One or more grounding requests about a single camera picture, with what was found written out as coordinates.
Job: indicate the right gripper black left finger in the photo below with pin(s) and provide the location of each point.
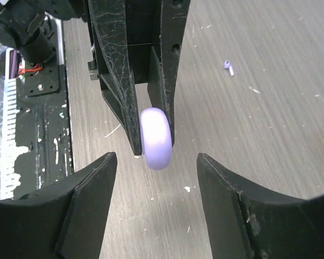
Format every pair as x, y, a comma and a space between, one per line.
66, 219

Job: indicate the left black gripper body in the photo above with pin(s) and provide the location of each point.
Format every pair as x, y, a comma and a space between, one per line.
140, 28

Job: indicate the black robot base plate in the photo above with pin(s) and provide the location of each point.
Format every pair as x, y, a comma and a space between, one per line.
43, 121

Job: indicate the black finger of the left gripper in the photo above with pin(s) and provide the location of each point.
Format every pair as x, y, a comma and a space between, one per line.
109, 24
167, 38

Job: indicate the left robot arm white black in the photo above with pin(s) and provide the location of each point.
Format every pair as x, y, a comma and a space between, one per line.
20, 23

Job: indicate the slotted grey cable duct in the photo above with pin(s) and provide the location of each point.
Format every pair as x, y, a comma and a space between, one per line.
9, 180

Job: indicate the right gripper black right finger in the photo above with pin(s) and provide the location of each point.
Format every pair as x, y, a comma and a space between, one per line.
247, 220

